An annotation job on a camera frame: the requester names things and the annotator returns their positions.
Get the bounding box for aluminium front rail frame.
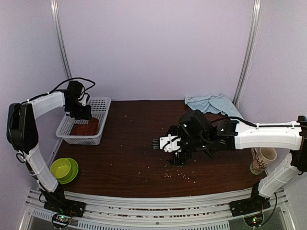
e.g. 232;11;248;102
17;189;297;230

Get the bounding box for right aluminium corner post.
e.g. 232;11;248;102
233;0;262;109

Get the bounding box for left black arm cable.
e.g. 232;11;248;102
49;77;96;96

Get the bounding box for light blue towel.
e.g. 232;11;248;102
184;94;243;118

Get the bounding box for green bowl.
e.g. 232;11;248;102
50;158;71;179

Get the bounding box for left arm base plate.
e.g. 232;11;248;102
44;198;86;217

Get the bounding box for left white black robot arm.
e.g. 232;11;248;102
6;77;92;213

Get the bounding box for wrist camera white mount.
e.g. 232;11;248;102
79;93;90;106
152;134;181;153

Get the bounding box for left round circuit board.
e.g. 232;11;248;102
51;213;72;229

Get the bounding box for rust brown towel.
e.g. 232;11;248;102
70;118;99;136

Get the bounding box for patterned paper cup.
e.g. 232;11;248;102
249;148;277;175

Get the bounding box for round circuit board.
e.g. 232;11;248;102
51;213;72;229
244;214;264;228

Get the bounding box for left aluminium corner post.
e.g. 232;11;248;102
50;0;72;85

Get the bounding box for green plate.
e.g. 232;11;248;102
56;158;79;184

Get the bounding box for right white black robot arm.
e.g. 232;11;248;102
157;110;307;212

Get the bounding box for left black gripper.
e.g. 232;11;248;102
65;100;92;120

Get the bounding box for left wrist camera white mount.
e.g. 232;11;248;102
79;93;90;106

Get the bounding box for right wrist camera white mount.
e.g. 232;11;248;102
152;134;181;153

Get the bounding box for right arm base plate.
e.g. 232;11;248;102
229;198;271;217

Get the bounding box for right round circuit board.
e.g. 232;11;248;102
244;214;264;228

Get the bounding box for aluminium corner post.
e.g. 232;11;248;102
50;0;72;85
233;0;262;109

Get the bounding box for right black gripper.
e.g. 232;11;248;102
166;126;210;166

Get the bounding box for white perforated plastic basket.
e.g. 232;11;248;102
56;97;111;145

